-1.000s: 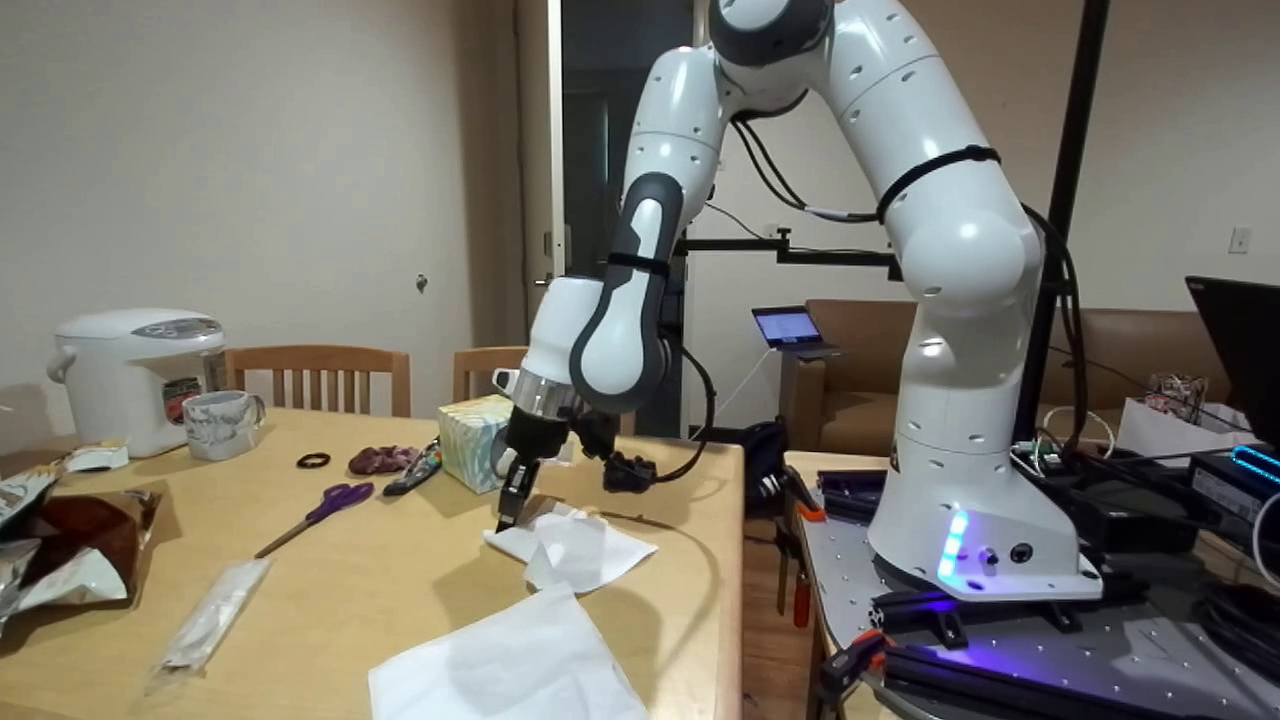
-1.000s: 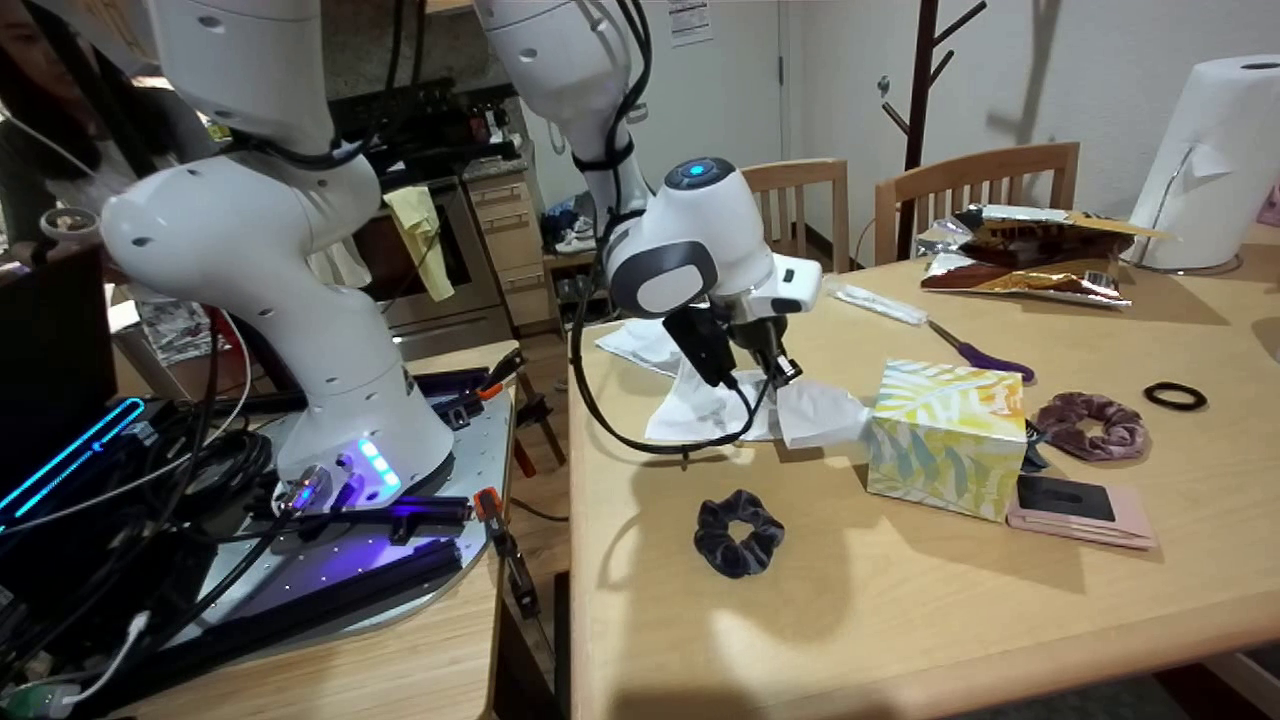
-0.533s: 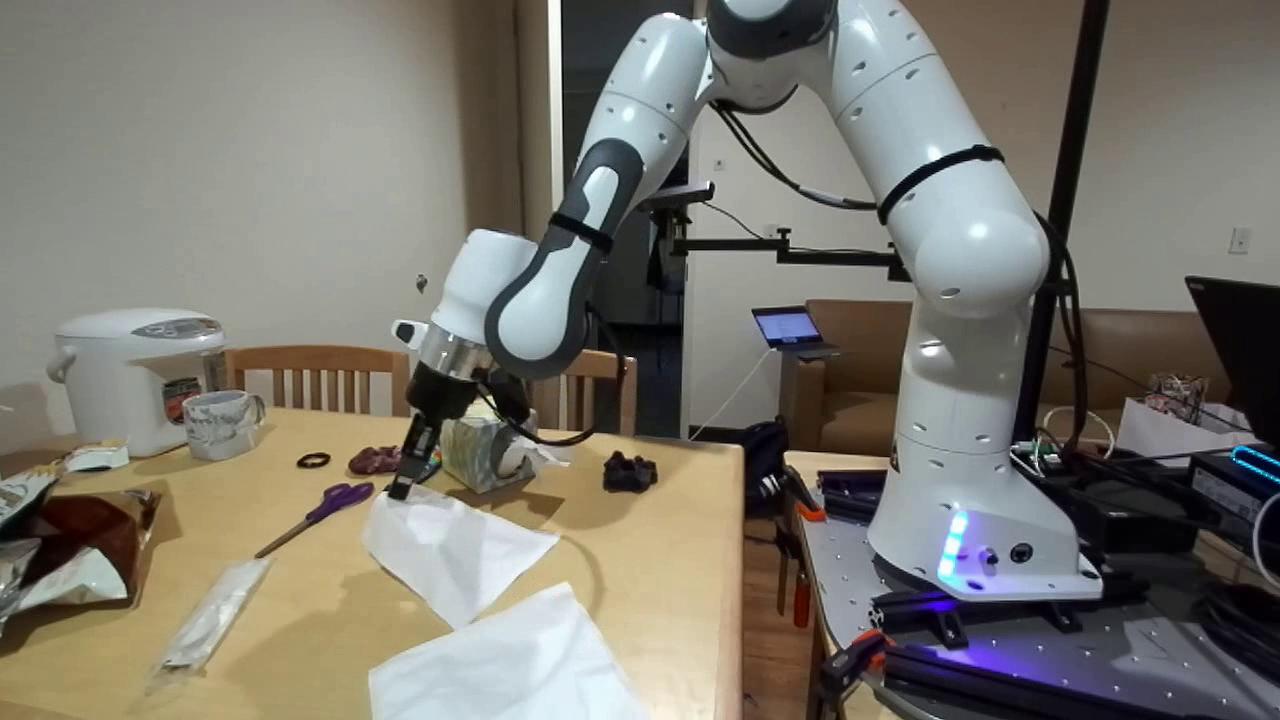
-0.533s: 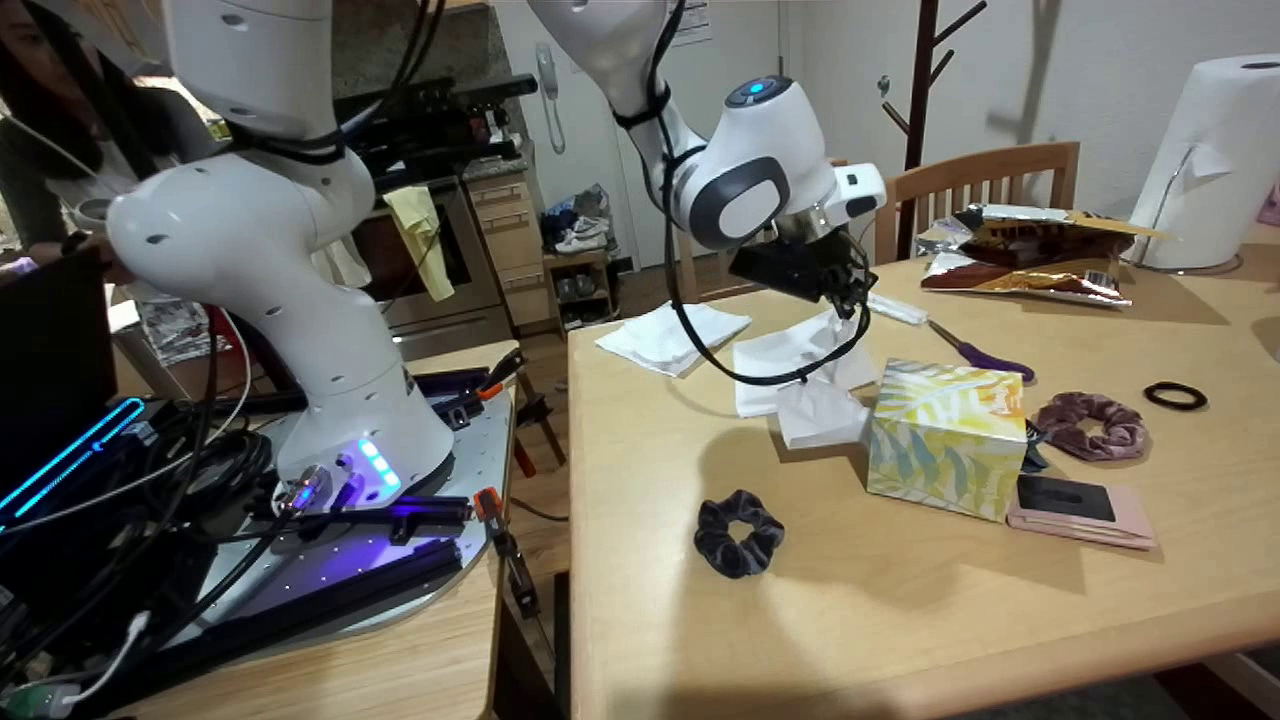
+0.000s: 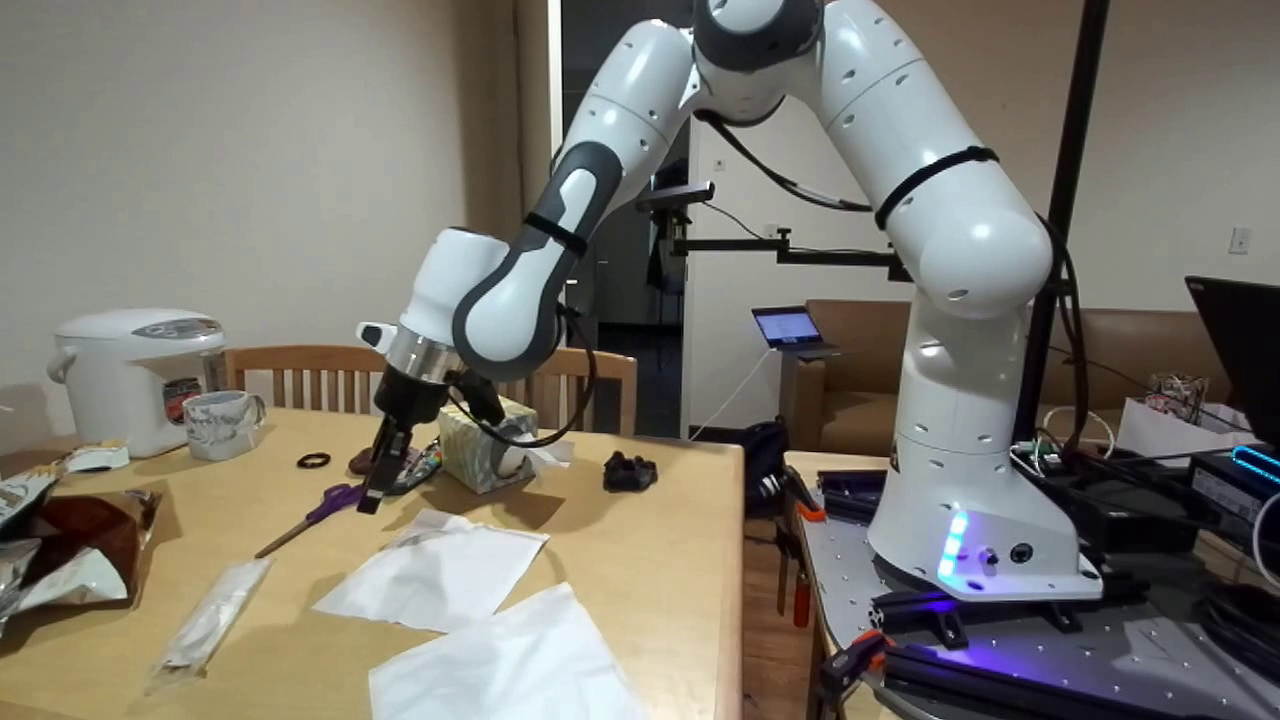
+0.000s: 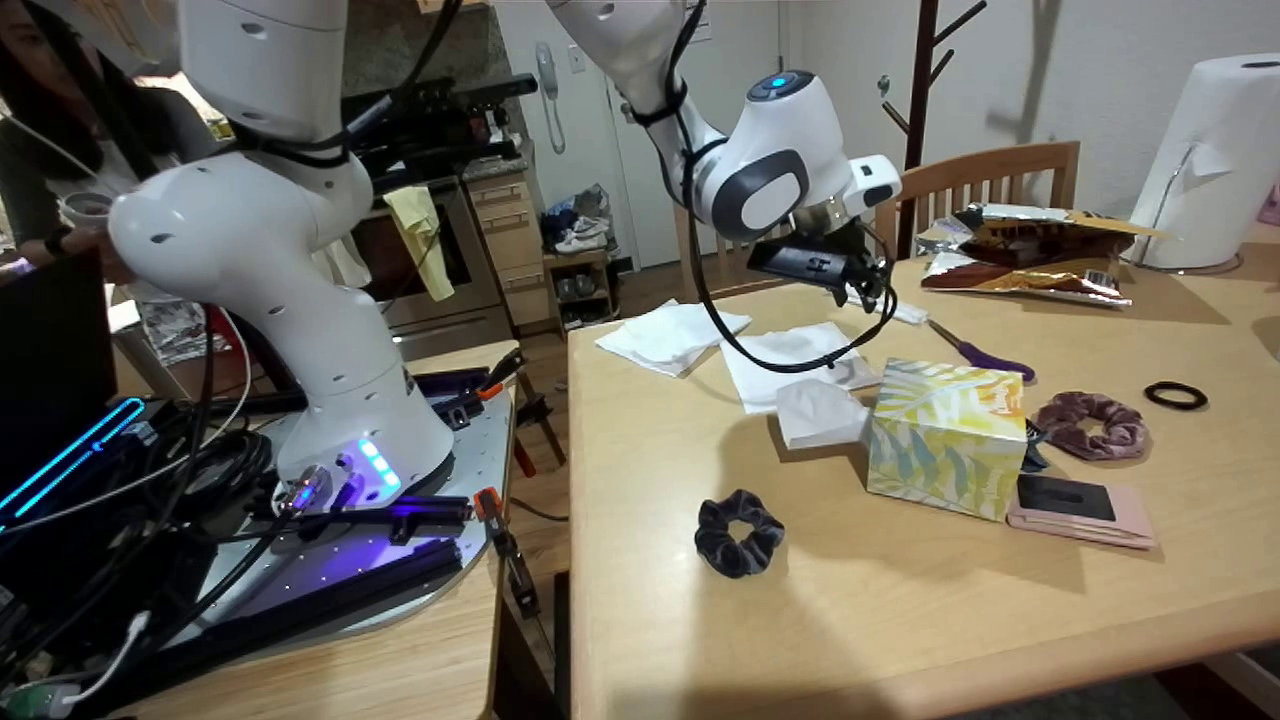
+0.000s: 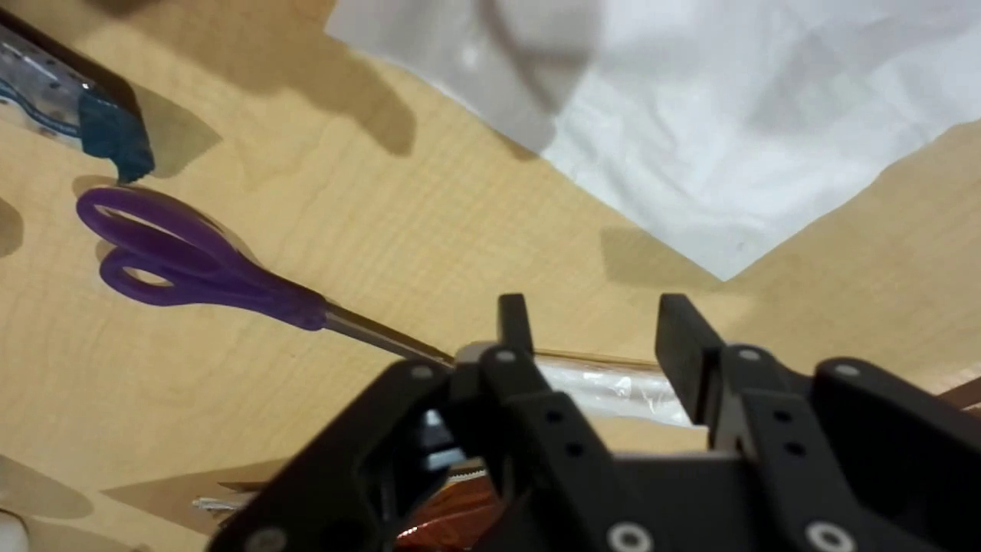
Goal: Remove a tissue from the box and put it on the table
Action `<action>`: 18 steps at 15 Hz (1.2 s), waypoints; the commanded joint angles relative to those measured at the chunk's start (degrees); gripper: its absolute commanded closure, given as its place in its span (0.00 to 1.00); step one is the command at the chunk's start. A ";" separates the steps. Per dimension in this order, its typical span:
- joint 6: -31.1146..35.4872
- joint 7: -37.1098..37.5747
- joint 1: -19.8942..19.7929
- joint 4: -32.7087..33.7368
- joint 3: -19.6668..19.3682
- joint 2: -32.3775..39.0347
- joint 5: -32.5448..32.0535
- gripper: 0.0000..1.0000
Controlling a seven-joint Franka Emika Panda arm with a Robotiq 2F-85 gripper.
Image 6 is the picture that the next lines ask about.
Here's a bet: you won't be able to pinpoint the pair of shoes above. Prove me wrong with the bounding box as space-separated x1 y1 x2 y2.
549 197 615 259

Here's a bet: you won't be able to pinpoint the pastel patterned tissue box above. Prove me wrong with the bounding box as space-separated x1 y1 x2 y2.
861 357 1035 526

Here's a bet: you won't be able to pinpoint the white paper towel roll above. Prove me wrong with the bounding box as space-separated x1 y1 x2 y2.
1126 51 1280 275

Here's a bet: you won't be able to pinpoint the red white bag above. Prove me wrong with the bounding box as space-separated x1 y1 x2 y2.
131 283 244 375

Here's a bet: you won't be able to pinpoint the white folded napkin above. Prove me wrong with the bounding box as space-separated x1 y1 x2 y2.
593 297 756 381

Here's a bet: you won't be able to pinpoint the white wall phone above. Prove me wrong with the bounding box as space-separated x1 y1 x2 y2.
534 42 572 155

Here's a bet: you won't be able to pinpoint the grey metal base plate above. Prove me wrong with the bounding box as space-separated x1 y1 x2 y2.
171 375 526 632

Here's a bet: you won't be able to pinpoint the white tissue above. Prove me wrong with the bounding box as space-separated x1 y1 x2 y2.
716 321 888 454

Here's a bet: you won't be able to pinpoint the black appliance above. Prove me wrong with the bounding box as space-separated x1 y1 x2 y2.
335 73 543 172

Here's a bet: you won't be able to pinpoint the black scrunchie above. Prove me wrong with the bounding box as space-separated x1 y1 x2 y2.
694 484 794 585

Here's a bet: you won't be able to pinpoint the yellow cloth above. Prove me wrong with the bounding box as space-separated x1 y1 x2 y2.
379 179 462 306

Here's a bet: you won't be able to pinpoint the dark coat rack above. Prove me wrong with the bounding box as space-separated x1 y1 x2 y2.
893 0 998 263

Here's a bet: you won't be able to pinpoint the pink flat device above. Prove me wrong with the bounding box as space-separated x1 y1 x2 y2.
1006 471 1161 557

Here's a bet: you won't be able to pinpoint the black hair tie ring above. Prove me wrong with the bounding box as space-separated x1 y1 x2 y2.
1139 375 1213 418

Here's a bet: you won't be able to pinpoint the clear plastic utensil packet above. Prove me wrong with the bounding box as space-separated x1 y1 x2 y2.
893 217 981 334

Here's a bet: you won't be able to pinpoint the orange black clamp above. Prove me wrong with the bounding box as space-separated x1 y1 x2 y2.
474 484 543 616
438 351 526 418

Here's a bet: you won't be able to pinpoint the black box with blue light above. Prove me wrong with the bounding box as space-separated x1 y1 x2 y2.
0 392 151 526

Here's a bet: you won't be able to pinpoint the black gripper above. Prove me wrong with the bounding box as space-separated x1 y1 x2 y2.
805 208 899 316

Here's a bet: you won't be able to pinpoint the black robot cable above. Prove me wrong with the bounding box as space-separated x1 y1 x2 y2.
672 0 899 375

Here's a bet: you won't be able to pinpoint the purple handled scissors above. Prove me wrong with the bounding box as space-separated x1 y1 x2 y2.
925 316 1041 390

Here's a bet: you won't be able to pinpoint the black monitor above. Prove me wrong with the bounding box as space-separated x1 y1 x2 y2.
0 245 125 464

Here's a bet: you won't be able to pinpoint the wooden cabinet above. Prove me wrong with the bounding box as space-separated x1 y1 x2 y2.
335 73 564 335

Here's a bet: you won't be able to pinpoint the maroon scrunchie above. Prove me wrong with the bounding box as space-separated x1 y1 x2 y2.
1033 390 1151 469

